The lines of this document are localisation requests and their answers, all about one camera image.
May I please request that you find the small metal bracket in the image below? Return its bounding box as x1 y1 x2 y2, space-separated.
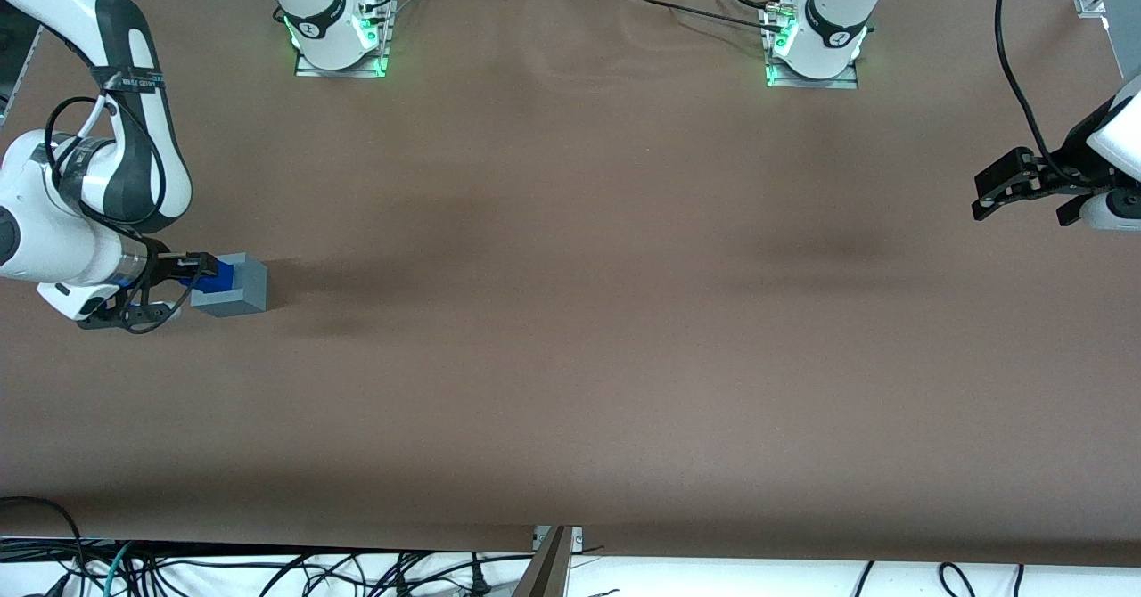
532 525 584 552

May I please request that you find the long black table cable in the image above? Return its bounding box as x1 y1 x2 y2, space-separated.
624 0 785 33

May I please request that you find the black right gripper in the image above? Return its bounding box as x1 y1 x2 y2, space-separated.
141 242 220 297

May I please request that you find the brown table cover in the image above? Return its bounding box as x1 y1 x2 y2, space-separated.
0 0 1141 569

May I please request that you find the aluminium profile bar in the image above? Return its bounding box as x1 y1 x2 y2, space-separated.
512 527 573 597

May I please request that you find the purple floor cable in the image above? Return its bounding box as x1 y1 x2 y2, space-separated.
370 552 424 597

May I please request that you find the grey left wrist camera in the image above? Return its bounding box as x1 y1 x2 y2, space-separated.
1056 187 1141 232

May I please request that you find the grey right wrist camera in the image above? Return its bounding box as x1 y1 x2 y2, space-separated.
37 280 185 331

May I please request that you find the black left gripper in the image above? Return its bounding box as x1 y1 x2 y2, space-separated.
971 146 1115 222

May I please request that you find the black looped floor cable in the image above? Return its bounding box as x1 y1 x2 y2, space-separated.
0 495 86 597

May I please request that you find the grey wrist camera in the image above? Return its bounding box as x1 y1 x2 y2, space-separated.
1056 187 1141 232
37 280 185 331

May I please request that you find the gray cube base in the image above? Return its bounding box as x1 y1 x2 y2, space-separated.
190 253 269 317

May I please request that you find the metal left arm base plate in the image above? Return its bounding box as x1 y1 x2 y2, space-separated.
764 4 860 90

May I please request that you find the blue plastic part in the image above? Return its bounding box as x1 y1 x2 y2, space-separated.
192 261 238 296

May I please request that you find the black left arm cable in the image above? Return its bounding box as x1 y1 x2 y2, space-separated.
995 0 1084 184

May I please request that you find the teal cable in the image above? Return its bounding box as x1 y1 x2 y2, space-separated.
100 541 135 597

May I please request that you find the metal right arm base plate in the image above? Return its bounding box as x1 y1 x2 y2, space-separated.
293 0 394 79

